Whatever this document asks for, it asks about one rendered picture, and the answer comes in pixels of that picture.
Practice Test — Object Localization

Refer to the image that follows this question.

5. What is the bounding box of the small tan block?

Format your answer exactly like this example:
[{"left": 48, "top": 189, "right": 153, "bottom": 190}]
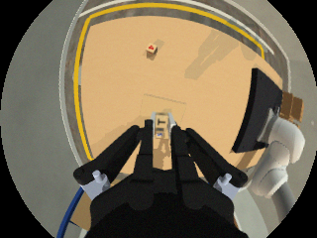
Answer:
[
  {"left": 156, "top": 128, "right": 164, "bottom": 138},
  {"left": 156, "top": 112, "right": 168, "bottom": 128},
  {"left": 146, "top": 43, "right": 158, "bottom": 56}
]

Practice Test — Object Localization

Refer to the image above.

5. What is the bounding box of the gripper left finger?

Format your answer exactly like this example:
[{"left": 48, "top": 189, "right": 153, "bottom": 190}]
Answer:
[{"left": 73, "top": 112, "right": 156, "bottom": 214}]

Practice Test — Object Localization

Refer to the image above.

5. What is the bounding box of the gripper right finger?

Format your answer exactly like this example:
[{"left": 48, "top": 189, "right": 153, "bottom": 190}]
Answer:
[{"left": 167, "top": 112, "right": 248, "bottom": 213}]

